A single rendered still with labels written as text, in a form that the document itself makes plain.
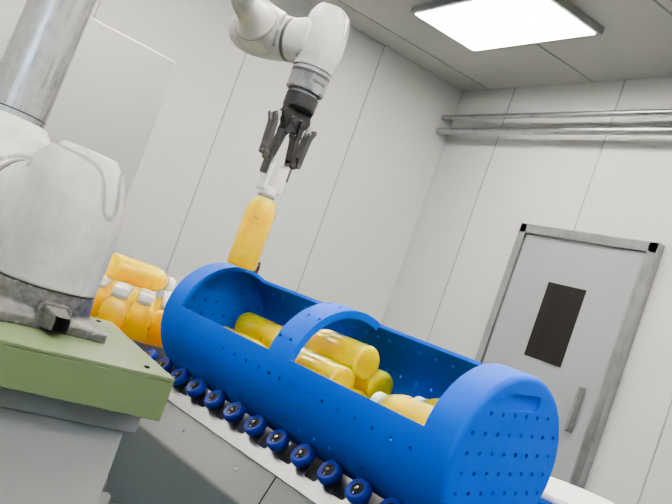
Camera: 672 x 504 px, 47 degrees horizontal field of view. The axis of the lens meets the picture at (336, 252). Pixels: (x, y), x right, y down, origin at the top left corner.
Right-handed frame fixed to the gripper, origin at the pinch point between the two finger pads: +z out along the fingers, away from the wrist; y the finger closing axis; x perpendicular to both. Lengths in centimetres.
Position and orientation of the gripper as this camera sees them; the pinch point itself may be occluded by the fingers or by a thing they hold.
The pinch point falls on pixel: (272, 178)
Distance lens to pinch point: 176.9
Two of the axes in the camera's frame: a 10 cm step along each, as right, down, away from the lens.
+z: -3.4, 9.4, -0.4
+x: -6.3, -1.9, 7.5
